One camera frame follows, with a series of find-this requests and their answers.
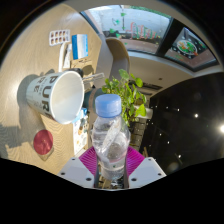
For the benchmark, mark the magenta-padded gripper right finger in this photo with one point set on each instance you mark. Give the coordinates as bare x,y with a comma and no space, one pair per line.
143,171

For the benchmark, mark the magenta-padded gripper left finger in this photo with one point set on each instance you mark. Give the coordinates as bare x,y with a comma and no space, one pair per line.
80,171

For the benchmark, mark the clear blue-capped water bottle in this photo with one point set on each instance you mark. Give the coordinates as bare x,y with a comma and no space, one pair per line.
110,146

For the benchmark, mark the flat round red coaster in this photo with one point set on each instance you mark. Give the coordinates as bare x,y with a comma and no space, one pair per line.
43,142

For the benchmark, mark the small blue white carton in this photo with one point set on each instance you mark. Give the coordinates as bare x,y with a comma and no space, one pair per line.
84,113

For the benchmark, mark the white mug with dark lettering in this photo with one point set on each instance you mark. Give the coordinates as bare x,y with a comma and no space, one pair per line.
65,96

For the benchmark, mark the group of ceiling lights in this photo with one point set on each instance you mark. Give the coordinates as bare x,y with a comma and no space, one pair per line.
196,115

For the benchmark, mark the green potted plant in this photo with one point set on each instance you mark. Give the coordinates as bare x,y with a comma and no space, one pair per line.
128,93

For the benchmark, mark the white paper wrapper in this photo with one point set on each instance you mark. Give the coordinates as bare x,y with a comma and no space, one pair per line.
65,56

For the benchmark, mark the blue and white flat box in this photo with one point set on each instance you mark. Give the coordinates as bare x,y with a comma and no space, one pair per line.
80,46

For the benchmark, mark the window with festive decals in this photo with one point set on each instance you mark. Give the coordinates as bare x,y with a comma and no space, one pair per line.
143,28

